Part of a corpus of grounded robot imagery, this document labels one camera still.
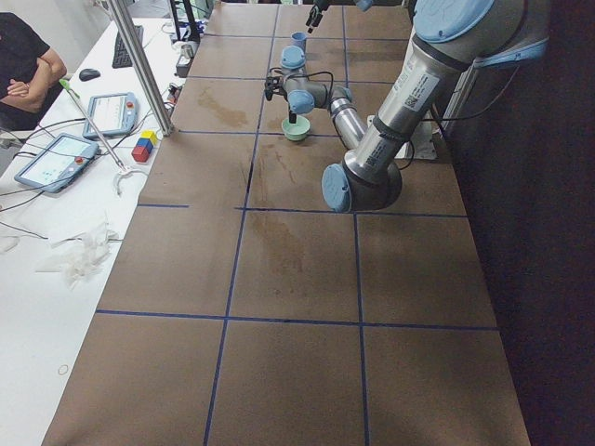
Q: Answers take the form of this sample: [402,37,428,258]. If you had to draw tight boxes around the seated man in black shirt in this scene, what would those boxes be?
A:
[1,12,67,131]

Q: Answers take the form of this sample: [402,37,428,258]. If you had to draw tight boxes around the blue teach pendant near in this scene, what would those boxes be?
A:
[14,133,99,193]

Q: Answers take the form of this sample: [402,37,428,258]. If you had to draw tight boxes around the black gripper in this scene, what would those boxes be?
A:
[306,0,331,33]
[264,76,297,123]

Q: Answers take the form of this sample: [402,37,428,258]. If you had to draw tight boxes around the crumpled white tissue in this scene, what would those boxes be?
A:
[34,210,120,289]

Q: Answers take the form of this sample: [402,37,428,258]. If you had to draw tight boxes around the black computer mouse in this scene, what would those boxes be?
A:
[78,69,101,82]

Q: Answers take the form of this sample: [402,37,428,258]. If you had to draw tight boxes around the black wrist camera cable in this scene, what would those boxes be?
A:
[268,67,337,98]

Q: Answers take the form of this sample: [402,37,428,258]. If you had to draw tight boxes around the light blue plastic cup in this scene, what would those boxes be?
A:
[291,32,308,51]

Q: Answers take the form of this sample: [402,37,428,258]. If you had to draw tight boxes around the black keyboard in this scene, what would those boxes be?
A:
[112,24,145,70]

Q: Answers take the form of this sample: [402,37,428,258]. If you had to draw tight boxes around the blue teach pendant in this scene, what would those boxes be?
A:
[87,92,138,138]
[14,133,99,193]

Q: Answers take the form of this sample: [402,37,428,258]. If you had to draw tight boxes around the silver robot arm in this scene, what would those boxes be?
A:
[306,0,374,33]
[264,0,551,213]

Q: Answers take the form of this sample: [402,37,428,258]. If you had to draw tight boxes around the aluminium frame post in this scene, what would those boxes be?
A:
[107,0,174,137]

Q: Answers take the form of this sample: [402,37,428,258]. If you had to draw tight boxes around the steel cup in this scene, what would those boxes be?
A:
[179,42,196,59]

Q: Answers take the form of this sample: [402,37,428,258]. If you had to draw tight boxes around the red blue yellow blocks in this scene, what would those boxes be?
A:
[131,130,158,163]

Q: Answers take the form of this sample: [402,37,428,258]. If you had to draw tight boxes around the green handled reach grabber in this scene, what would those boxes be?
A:
[59,79,149,196]

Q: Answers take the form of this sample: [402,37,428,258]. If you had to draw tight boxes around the mint green plastic bowl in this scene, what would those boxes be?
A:
[282,115,311,141]

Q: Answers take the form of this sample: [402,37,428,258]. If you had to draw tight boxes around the blue teach pendant far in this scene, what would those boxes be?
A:
[87,92,138,138]

